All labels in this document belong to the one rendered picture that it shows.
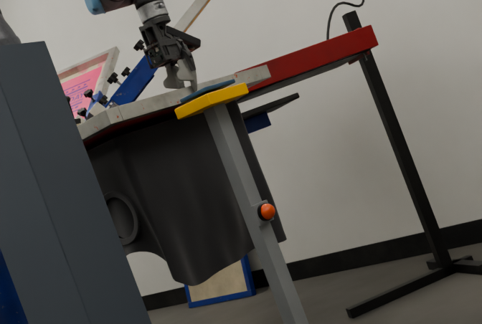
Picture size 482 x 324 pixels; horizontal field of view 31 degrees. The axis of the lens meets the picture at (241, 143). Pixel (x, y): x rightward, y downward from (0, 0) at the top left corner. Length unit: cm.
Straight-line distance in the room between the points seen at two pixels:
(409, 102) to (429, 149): 25
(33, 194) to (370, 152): 283
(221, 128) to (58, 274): 50
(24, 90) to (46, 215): 28
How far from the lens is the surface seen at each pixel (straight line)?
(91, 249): 192
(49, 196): 188
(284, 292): 204
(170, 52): 223
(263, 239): 202
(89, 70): 455
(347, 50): 350
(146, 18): 226
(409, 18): 420
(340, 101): 452
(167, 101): 219
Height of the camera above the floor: 79
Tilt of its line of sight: 1 degrees up
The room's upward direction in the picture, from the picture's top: 21 degrees counter-clockwise
